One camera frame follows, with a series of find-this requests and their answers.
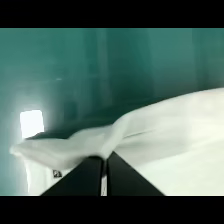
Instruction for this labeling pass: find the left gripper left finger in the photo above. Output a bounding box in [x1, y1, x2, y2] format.
[41, 155, 105, 197]

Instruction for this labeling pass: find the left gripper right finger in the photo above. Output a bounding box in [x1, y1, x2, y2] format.
[107, 151, 165, 197]

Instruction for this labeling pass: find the white T-shirt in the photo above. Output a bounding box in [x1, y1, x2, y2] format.
[9, 87, 224, 197]

